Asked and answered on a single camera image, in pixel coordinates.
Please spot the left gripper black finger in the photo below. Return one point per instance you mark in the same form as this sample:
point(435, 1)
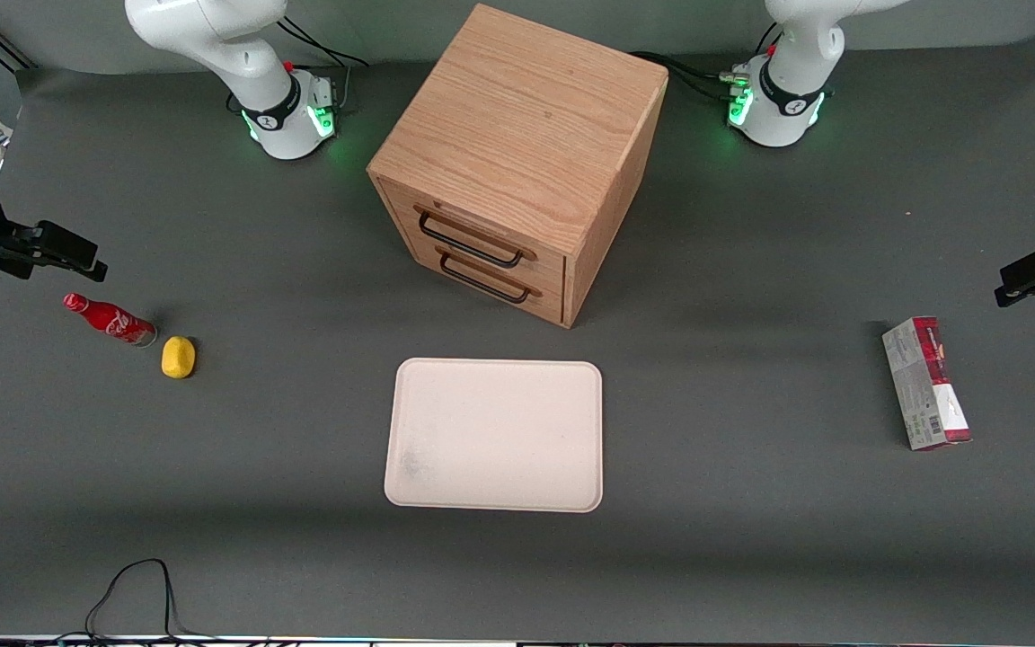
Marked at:
point(1025, 274)

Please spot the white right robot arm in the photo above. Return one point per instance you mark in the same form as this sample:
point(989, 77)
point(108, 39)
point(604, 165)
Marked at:
point(239, 54)

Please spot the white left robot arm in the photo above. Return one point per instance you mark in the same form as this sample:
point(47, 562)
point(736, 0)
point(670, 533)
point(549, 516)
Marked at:
point(796, 54)

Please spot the red coke bottle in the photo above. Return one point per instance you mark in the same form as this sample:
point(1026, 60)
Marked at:
point(111, 319)

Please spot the cream rectangular plastic tray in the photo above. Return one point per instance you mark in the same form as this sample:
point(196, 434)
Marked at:
point(495, 436)

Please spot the red and grey carton box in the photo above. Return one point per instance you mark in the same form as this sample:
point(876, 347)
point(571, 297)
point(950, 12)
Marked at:
point(926, 386)

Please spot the yellow lemon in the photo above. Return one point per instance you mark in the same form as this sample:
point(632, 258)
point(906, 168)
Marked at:
point(178, 357)

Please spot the dark grey table mat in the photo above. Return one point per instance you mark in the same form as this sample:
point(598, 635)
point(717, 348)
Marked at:
point(751, 557)

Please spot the wooden drawer front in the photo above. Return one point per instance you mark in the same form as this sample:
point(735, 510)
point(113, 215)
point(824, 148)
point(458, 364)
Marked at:
point(490, 225)
point(517, 301)

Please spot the oak wooden drawer cabinet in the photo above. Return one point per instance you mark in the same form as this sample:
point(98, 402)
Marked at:
point(517, 117)

